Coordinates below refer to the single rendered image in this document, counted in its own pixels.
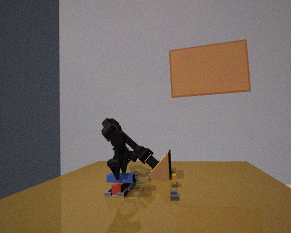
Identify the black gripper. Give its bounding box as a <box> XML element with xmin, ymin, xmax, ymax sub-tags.
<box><xmin>107</xmin><ymin>145</ymin><xmax>131</xmax><ymax>181</ymax></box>

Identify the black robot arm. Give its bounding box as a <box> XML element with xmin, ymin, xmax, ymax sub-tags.
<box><xmin>101</xmin><ymin>118</ymin><xmax>160</xmax><ymax>170</ymax></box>

